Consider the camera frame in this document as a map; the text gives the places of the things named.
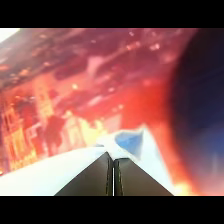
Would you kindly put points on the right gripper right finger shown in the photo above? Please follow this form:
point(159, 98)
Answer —
point(136, 181)

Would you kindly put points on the light blue T-shirt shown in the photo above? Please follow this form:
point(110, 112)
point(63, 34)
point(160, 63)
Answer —
point(36, 173)

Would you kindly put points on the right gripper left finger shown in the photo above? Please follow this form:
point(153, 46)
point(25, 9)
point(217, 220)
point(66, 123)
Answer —
point(95, 181)

